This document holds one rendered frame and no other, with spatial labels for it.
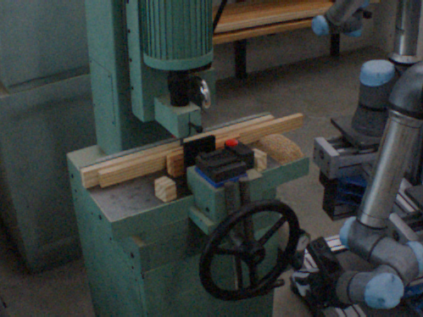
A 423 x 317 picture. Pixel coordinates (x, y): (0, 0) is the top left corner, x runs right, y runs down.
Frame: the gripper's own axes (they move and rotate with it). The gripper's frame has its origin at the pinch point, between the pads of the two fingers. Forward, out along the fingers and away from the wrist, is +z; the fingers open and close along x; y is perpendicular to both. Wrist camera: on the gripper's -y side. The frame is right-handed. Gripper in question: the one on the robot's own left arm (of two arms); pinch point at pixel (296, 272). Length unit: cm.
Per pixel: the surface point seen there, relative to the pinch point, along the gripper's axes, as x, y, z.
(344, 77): 236, -54, 236
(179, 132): -12.6, -41.6, 16.7
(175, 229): -21.0, -18.5, 17.0
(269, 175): 7.7, -24.4, 13.4
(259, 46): 184, -94, 263
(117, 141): -20, -45, 44
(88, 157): -26, -43, 62
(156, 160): -17.7, -36.3, 24.5
